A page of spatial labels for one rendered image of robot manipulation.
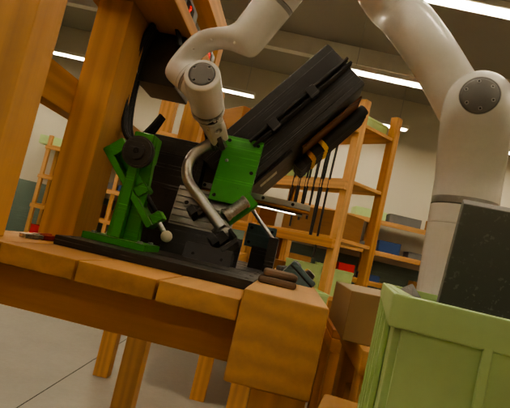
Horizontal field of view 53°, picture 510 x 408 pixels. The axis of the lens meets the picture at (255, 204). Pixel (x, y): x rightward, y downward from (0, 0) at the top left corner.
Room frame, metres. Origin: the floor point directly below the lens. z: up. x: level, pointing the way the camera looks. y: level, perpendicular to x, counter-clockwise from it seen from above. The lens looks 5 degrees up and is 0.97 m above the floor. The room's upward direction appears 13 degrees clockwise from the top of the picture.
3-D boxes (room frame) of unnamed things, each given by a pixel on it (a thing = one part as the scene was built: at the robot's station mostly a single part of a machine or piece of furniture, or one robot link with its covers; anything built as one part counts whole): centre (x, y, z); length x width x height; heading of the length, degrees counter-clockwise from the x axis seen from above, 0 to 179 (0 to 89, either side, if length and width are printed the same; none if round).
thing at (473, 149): (0.93, -0.37, 1.24); 0.19 x 0.12 x 0.24; 156
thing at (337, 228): (5.01, -0.14, 1.19); 2.30 x 0.55 x 2.39; 38
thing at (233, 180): (1.52, 0.07, 1.17); 0.13 x 0.12 x 0.20; 175
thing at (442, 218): (0.96, -0.39, 1.03); 0.19 x 0.19 x 0.18
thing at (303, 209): (1.67, 0.02, 1.11); 0.39 x 0.16 x 0.03; 85
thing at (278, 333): (1.58, -0.15, 0.82); 1.50 x 0.14 x 0.15; 175
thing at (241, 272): (1.60, 0.13, 0.89); 1.10 x 0.42 x 0.02; 175
